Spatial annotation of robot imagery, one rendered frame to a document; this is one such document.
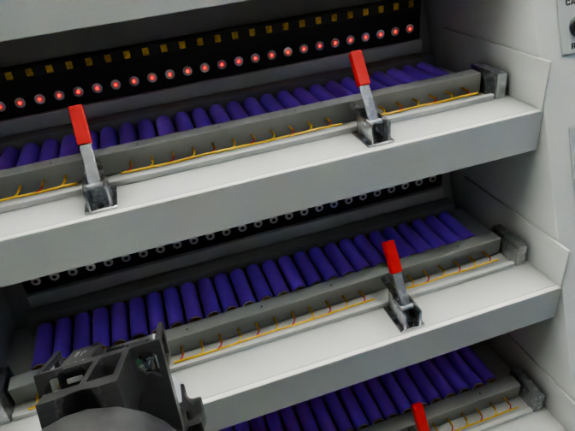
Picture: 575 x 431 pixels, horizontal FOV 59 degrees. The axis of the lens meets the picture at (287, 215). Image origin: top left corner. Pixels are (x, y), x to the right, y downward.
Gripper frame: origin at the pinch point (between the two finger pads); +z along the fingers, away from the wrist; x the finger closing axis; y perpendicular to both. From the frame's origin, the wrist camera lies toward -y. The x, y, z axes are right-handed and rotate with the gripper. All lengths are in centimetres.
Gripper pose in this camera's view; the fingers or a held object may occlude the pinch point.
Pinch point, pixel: (146, 392)
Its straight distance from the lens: 46.7
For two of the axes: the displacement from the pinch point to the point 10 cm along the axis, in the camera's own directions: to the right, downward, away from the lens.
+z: -2.1, 0.0, 9.8
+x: -9.5, 2.5, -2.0
